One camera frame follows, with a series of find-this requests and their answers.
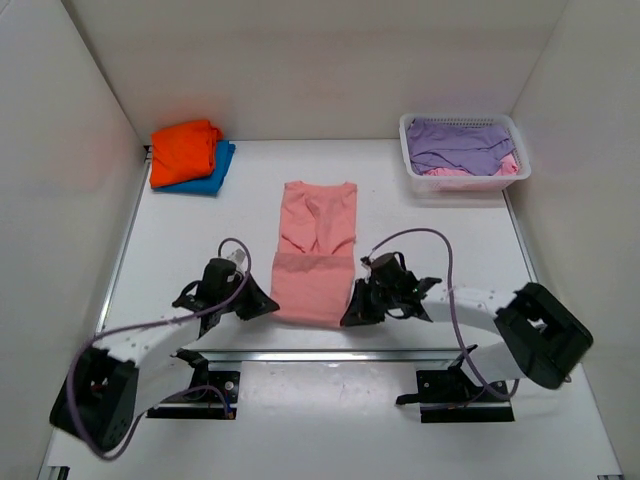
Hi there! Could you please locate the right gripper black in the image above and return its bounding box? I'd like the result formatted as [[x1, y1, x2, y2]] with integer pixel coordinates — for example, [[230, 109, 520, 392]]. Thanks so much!
[[341, 278, 399, 327]]

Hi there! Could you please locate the folded blue t-shirt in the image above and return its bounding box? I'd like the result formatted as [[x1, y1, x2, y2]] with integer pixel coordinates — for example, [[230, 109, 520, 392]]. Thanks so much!
[[154, 139, 237, 197]]

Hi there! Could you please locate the pink t-shirt in basket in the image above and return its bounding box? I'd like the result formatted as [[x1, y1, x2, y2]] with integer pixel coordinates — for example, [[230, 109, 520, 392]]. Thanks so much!
[[424, 154, 520, 177]]

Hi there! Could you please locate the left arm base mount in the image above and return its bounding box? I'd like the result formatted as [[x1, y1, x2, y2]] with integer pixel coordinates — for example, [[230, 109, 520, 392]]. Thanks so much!
[[146, 349, 241, 421]]

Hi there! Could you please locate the salmon pink t-shirt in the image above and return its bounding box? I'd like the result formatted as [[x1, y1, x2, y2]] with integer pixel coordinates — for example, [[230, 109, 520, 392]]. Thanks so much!
[[271, 181, 358, 329]]

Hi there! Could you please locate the left aluminium rail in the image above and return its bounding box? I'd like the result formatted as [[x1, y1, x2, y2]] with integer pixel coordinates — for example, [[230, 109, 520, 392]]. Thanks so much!
[[95, 144, 152, 333]]

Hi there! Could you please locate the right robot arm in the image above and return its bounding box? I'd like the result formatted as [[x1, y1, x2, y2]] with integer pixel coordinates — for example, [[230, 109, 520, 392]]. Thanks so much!
[[341, 252, 594, 401]]

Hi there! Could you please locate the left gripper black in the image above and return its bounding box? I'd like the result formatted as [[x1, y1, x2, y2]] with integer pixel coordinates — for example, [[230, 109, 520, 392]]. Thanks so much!
[[219, 269, 278, 319]]

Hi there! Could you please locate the white plastic basket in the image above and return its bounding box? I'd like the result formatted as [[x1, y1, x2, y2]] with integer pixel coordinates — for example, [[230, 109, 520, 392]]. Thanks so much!
[[399, 113, 531, 194]]

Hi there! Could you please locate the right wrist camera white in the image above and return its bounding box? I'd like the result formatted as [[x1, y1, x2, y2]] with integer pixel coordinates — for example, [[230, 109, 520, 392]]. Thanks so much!
[[360, 256, 373, 276]]

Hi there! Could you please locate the purple t-shirt in basket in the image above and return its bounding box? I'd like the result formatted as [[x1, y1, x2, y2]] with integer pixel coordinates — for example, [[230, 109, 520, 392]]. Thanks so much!
[[406, 119, 515, 175]]

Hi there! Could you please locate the front aluminium rail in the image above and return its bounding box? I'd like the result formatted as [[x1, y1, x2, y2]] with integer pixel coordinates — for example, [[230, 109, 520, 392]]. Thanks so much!
[[198, 349, 460, 363]]

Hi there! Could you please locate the folded orange t-shirt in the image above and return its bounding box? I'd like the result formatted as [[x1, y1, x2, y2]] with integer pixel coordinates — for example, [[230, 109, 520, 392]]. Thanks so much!
[[150, 120, 224, 189]]

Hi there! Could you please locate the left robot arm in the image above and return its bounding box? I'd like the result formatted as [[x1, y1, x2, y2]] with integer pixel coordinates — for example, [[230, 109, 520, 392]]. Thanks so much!
[[49, 258, 280, 458]]

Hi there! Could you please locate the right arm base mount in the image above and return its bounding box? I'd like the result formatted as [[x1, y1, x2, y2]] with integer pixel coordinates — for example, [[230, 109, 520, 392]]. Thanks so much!
[[395, 361, 515, 424]]

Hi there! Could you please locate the aluminium rail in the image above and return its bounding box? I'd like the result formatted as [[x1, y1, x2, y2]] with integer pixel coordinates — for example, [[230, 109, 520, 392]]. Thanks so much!
[[95, 144, 152, 333], [198, 349, 460, 363]]

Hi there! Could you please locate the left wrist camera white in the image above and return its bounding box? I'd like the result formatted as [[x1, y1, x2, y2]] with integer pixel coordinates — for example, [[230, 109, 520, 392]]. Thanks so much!
[[226, 248, 247, 274]]

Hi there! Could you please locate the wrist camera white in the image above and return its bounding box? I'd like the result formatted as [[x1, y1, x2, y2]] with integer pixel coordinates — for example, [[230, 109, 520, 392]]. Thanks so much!
[[360, 256, 373, 276], [226, 248, 247, 274]]

